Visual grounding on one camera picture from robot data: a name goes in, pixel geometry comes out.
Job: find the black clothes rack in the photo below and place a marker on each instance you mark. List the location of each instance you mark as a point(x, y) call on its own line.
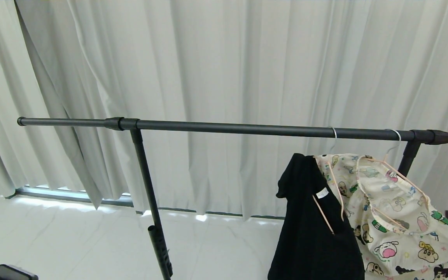
point(228, 127)

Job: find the window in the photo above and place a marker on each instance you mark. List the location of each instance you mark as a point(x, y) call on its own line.
point(72, 195)

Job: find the white curtain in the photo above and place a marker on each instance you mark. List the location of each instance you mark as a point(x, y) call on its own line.
point(2, 116)
point(228, 58)

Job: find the black garment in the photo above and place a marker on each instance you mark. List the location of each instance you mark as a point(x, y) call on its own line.
point(313, 241)

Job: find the cream printed garment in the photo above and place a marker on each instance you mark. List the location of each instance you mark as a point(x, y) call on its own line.
point(403, 249)

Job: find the pink clothes hanger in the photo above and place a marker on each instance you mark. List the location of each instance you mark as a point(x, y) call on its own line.
point(323, 216)
point(397, 173)

